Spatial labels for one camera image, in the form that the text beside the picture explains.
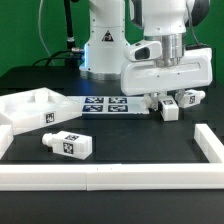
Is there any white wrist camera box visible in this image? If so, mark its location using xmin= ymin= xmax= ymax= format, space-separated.
xmin=124 ymin=40 xmax=162 ymax=62

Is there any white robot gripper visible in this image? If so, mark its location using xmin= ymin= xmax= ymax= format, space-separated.
xmin=121 ymin=48 xmax=213 ymax=110

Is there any white hanging cable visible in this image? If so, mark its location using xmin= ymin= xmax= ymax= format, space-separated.
xmin=37 ymin=0 xmax=56 ymax=58

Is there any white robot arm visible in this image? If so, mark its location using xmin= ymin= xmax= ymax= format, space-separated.
xmin=80 ymin=0 xmax=212 ymax=108

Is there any white U-shaped obstacle fence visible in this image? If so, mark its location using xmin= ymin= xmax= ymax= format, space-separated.
xmin=0 ymin=124 xmax=224 ymax=191

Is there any black cable bundle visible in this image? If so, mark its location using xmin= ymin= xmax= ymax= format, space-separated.
xmin=31 ymin=46 xmax=85 ymax=68

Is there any white square tabletop part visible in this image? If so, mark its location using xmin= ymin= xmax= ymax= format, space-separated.
xmin=0 ymin=88 xmax=82 ymax=135

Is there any white marker tag plate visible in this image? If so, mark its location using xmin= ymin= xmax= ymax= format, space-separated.
xmin=70 ymin=96 xmax=149 ymax=114

